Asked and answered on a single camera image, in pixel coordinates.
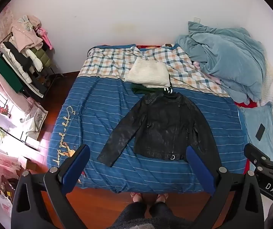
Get black leather jacket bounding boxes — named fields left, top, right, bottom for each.
left=97, top=92, right=223, bottom=169

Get plaid quilt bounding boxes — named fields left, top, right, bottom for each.
left=78, top=44, right=232, bottom=98

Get blue striped bed sheet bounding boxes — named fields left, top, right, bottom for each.
left=47, top=76, right=249, bottom=194

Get black smartphone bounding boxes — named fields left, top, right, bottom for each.
left=255, top=123, right=266, bottom=141

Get white puffer jacket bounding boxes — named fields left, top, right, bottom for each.
left=0, top=44, right=43, bottom=84

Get olive puffer vest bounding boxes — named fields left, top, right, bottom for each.
left=30, top=46, right=51, bottom=69

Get pink cloth under duvet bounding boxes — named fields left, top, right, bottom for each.
left=193, top=61, right=224, bottom=85

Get dark green garment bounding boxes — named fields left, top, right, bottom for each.
left=130, top=83, right=174, bottom=95

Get folded white knit sweater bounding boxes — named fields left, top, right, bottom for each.
left=126, top=57, right=171, bottom=89

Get embroidered beige cloth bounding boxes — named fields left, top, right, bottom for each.
left=25, top=100, right=49, bottom=142

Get white printed shopping bag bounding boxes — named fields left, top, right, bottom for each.
left=0, top=175, right=21, bottom=217

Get metal clothes rack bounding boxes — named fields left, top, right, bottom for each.
left=0, top=35, right=64, bottom=101

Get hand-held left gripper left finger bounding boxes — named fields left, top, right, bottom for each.
left=11, top=144, right=91, bottom=229

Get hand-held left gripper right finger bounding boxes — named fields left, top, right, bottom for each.
left=186, top=145, right=265, bottom=229

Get pink fleece coat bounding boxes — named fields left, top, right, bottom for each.
left=9, top=15, right=43, bottom=53

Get light blue pillow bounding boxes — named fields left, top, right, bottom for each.
left=239, top=102, right=273, bottom=170

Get green coat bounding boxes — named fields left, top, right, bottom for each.
left=0, top=53, right=24, bottom=94

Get light blue duvet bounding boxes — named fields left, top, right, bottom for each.
left=175, top=21, right=268, bottom=105

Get red bed sheet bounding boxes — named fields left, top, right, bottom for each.
left=234, top=99, right=258, bottom=111

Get black hanging garment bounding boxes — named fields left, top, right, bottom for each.
left=2, top=41, right=33, bottom=70

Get person's legs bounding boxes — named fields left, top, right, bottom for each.
left=130, top=192, right=173, bottom=220

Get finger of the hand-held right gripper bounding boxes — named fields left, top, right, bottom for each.
left=244, top=143, right=273, bottom=170

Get pink plush toy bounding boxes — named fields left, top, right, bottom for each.
left=37, top=28, right=54, bottom=50

